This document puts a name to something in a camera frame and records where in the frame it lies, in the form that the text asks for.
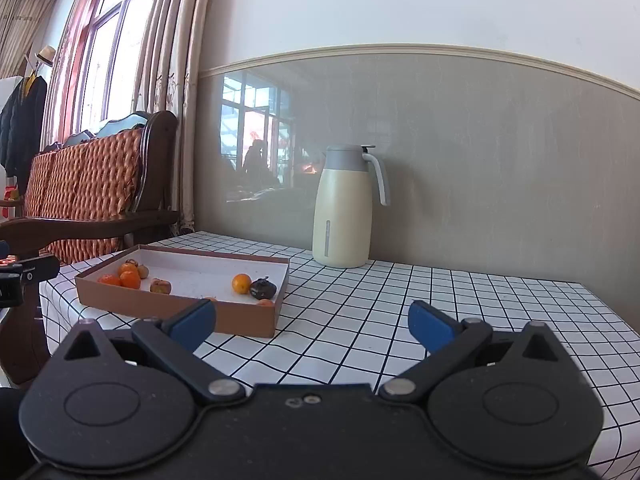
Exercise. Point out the orange woven sofa cushion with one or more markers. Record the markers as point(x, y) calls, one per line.
point(85, 185)

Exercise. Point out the woven orange wooden chair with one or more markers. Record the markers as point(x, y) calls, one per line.
point(160, 160)

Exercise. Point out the red and yellow object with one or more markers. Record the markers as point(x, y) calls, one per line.
point(11, 195)

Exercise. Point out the small reddish-orange fruit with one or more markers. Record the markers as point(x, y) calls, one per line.
point(265, 303)

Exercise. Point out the cream thermos jug grey lid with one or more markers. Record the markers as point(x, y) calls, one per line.
point(340, 210)

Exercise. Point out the beige embroidered curtain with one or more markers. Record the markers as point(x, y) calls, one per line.
point(170, 60)

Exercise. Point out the dark hanging coat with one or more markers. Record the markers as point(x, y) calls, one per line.
point(22, 125)

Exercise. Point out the red-framed window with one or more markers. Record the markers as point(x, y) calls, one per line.
point(107, 60)

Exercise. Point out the small yellowish round fruit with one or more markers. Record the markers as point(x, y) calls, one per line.
point(144, 271)

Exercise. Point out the white black-grid tablecloth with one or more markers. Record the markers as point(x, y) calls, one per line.
point(400, 285)

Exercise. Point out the small yellow-orange citrus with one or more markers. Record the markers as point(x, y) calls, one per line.
point(241, 283)

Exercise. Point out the dark shrivelled fruit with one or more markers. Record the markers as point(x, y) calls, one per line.
point(263, 289)

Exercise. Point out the straw hat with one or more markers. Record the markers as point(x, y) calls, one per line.
point(46, 55)

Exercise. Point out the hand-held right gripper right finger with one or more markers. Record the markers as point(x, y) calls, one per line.
point(430, 326)

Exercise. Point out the shallow brown cardboard box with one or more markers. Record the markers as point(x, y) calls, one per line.
point(200, 270)

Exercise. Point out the orange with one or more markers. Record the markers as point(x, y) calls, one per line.
point(130, 280)
point(109, 280)

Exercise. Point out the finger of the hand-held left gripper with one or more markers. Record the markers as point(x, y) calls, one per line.
point(35, 269)

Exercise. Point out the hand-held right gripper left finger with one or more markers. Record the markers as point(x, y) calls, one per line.
point(192, 323)

